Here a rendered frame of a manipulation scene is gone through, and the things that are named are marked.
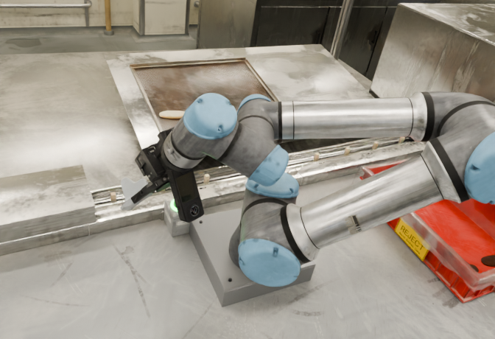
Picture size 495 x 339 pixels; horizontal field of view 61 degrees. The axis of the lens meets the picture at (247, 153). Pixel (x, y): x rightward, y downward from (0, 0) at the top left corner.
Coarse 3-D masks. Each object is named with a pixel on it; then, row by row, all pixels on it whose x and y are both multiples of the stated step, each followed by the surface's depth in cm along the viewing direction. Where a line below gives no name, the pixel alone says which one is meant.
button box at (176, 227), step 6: (168, 204) 111; (168, 210) 110; (162, 216) 115; (168, 216) 111; (174, 216) 107; (168, 222) 112; (174, 222) 108; (180, 222) 110; (168, 228) 113; (174, 228) 110; (180, 228) 111; (186, 228) 112; (174, 234) 111; (180, 234) 112
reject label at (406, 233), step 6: (402, 222) 121; (396, 228) 123; (402, 228) 121; (408, 228) 119; (402, 234) 121; (408, 234) 119; (414, 234) 117; (408, 240) 120; (414, 240) 117; (414, 246) 118; (420, 246) 116; (414, 252) 118; (420, 252) 116; (426, 252) 114; (420, 258) 116
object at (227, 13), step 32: (224, 0) 331; (256, 0) 288; (288, 0) 299; (320, 0) 312; (384, 0) 341; (416, 0) 358; (224, 32) 340; (256, 32) 302; (288, 32) 315; (320, 32) 329; (352, 32) 344; (384, 32) 361; (352, 64) 365
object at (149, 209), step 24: (408, 144) 162; (288, 168) 138; (312, 168) 140; (336, 168) 142; (216, 192) 123; (240, 192) 125; (96, 216) 108; (120, 216) 109; (144, 216) 113; (24, 240) 99; (48, 240) 102
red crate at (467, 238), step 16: (432, 208) 137; (448, 208) 138; (432, 224) 130; (448, 224) 131; (464, 224) 133; (448, 240) 125; (464, 240) 126; (480, 240) 127; (432, 256) 114; (464, 256) 120; (480, 256) 121; (448, 272) 110; (480, 272) 116; (464, 288) 106
